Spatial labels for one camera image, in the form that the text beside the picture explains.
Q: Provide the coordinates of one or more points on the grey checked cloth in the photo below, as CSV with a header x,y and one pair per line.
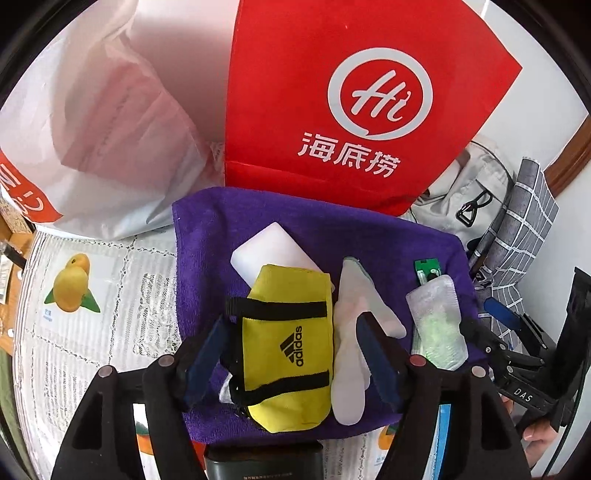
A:
x,y
526,217

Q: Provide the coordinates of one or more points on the fruit print tablecloth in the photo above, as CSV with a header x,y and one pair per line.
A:
x,y
115,300

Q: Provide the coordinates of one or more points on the purple towel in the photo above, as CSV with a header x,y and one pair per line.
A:
x,y
221,230

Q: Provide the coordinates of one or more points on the white sponge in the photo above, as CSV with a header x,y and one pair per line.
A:
x,y
272,249

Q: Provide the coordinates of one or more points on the dark brown box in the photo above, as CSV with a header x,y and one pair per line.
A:
x,y
263,461

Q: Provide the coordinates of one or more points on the wooden nightstand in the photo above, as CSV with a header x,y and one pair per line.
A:
x,y
9,323

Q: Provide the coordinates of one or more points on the person's right hand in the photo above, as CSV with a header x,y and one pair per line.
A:
x,y
540,431

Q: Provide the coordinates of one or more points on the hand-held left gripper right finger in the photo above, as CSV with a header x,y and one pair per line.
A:
x,y
376,364

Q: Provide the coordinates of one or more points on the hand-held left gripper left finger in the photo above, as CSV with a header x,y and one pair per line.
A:
x,y
203,364

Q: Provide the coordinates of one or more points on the green tissue pack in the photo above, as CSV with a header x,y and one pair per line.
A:
x,y
434,323

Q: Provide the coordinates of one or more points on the blue tissue box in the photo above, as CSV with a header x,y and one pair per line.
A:
x,y
444,438

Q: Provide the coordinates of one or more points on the white plastic shopping bag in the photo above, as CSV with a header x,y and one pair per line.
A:
x,y
92,115

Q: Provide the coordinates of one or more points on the brown wooden door frame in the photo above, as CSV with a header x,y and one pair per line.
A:
x,y
572,161

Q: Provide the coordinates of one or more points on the green label packet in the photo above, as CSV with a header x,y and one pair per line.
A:
x,y
427,266

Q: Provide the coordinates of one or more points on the dark bottle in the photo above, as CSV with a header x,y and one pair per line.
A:
x,y
11,256

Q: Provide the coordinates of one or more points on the grey canvas bag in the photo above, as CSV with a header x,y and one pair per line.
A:
x,y
452,184

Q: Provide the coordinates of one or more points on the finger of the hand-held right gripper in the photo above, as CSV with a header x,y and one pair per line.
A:
x,y
505,316
482,344

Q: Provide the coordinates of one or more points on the red paper bag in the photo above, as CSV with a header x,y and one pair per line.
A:
x,y
286,92

